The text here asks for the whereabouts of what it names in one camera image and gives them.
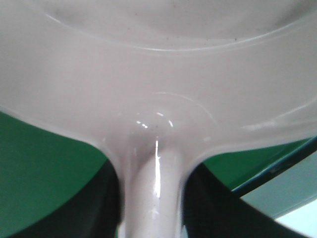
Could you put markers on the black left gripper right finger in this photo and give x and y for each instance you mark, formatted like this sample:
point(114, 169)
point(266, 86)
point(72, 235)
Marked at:
point(211, 210)

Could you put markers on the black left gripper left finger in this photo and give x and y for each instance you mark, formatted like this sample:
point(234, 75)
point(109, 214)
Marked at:
point(94, 212)

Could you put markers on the beige plastic dustpan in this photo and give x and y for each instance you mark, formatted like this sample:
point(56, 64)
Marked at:
point(161, 85)

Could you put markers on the green conveyor belt surface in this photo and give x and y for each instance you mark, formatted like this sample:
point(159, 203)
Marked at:
point(40, 171)

